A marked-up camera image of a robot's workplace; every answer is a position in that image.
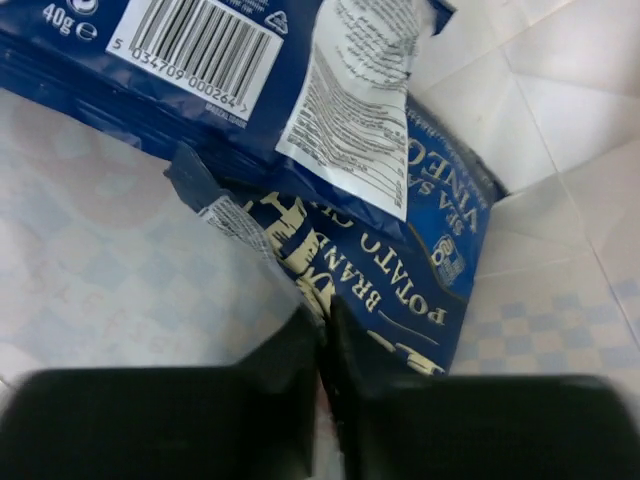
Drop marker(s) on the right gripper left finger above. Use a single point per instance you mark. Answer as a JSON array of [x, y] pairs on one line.
[[253, 419]]

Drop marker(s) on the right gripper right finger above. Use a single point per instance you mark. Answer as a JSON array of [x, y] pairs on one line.
[[395, 423]]

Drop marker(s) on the blue Kettle chips bag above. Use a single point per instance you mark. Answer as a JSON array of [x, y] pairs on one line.
[[409, 291]]

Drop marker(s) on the small blue snack bag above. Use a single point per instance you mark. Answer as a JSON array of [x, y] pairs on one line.
[[303, 97]]

